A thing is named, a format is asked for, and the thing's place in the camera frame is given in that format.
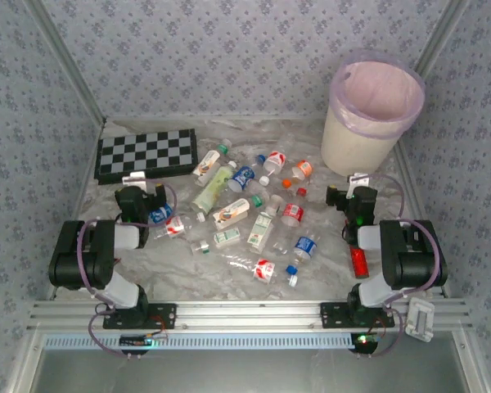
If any blue label plastic bottle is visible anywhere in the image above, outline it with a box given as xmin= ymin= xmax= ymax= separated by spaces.
xmin=286 ymin=235 xmax=318 ymax=275
xmin=146 ymin=203 xmax=175 ymax=224
xmin=227 ymin=154 xmax=269 ymax=197

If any orange label bottle orange cap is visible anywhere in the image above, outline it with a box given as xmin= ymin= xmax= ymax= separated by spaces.
xmin=281 ymin=159 xmax=314 ymax=189

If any green label plastic bottle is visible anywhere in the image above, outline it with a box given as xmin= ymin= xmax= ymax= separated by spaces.
xmin=190 ymin=160 xmax=238 ymax=216

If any white label bottle green cap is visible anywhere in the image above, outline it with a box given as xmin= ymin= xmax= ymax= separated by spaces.
xmin=211 ymin=195 xmax=264 ymax=230
xmin=191 ymin=141 xmax=231 ymax=187

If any black grey chess board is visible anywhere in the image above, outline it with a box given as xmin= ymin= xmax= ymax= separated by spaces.
xmin=93 ymin=127 xmax=200 ymax=186

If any red glitter tube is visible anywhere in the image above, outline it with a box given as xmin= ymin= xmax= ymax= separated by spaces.
xmin=349 ymin=245 xmax=372 ymax=280

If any small circuit board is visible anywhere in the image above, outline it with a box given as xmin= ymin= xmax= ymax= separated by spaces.
xmin=120 ymin=334 xmax=155 ymax=348
xmin=351 ymin=333 xmax=380 ymax=353

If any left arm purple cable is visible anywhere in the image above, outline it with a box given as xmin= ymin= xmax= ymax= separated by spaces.
xmin=77 ymin=182 xmax=179 ymax=357

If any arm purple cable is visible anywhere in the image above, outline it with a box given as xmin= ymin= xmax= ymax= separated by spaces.
xmin=358 ymin=171 xmax=449 ymax=359
xmin=77 ymin=182 xmax=179 ymax=357

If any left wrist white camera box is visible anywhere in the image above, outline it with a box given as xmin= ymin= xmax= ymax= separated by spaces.
xmin=121 ymin=170 xmax=148 ymax=190

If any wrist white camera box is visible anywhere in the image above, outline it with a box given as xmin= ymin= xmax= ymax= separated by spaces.
xmin=346 ymin=172 xmax=372 ymax=198
xmin=121 ymin=170 xmax=148 ymax=190

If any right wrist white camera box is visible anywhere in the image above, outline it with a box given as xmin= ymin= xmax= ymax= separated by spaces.
xmin=346 ymin=172 xmax=372 ymax=198

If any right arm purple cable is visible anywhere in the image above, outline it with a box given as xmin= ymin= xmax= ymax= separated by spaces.
xmin=358 ymin=171 xmax=449 ymax=359

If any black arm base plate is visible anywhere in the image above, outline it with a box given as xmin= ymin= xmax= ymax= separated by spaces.
xmin=101 ymin=302 xmax=178 ymax=331
xmin=319 ymin=301 xmax=396 ymax=329

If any white plastic bracket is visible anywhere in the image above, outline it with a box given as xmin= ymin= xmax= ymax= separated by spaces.
xmin=404 ymin=297 xmax=436 ymax=343

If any aluminium mounting rail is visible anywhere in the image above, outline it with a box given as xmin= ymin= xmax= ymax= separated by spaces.
xmin=26 ymin=298 xmax=474 ymax=332

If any slotted pale blue cable duct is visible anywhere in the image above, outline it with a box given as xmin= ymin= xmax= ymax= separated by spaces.
xmin=44 ymin=332 xmax=353 ymax=351

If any aluminium frame post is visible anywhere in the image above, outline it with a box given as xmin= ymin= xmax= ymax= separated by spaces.
xmin=412 ymin=0 xmax=471 ymax=75

